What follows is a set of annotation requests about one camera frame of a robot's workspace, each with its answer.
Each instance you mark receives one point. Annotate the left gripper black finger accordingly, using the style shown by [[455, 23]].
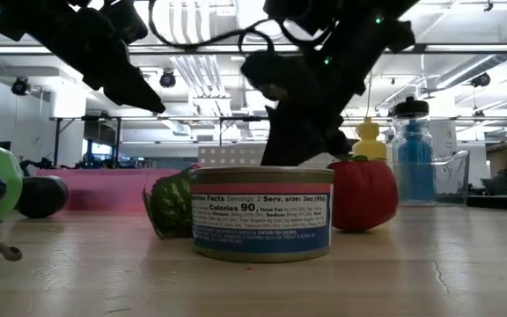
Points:
[[134, 92]]

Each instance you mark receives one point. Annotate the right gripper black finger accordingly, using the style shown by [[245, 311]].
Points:
[[330, 132], [286, 141]]

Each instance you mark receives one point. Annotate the yellow plastic bottle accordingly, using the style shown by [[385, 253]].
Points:
[[369, 145]]

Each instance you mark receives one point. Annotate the red strawberry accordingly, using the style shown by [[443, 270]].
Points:
[[363, 198]]

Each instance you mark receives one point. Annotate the tin can blue red label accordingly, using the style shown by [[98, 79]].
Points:
[[262, 216]]

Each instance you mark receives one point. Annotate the clear bottle black cap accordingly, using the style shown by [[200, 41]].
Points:
[[410, 108]]

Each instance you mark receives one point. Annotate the blue plastic bottle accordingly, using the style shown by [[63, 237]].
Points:
[[415, 167]]

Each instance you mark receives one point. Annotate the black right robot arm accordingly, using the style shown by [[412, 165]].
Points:
[[359, 9]]

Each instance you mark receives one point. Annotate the black idle robot arm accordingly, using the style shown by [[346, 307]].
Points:
[[42, 164]]

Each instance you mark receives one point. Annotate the white ceiling air unit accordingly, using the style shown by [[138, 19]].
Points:
[[66, 103]]

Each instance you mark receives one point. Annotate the white perforated metal basket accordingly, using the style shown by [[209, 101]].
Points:
[[218, 157]]

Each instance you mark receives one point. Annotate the black beam with light strips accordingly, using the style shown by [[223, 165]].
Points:
[[218, 49]]

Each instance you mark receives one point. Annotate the pink plastic bin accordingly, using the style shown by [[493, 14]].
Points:
[[104, 189]]

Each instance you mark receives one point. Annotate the white round canister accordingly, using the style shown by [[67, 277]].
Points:
[[446, 138]]

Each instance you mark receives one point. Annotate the red grapes with leaf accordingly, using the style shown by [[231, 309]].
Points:
[[170, 207]]

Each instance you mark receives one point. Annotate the clear plastic bin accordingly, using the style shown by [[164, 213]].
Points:
[[453, 180]]

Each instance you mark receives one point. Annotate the dark purple plum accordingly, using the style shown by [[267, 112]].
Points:
[[42, 196]]

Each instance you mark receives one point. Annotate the dark desk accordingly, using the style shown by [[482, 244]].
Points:
[[500, 202]]

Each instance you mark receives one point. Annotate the black ceiling camera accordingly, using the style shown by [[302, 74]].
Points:
[[167, 78], [480, 79], [20, 86]]

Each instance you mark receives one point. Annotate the black metal rack frame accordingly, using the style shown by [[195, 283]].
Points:
[[56, 141]]

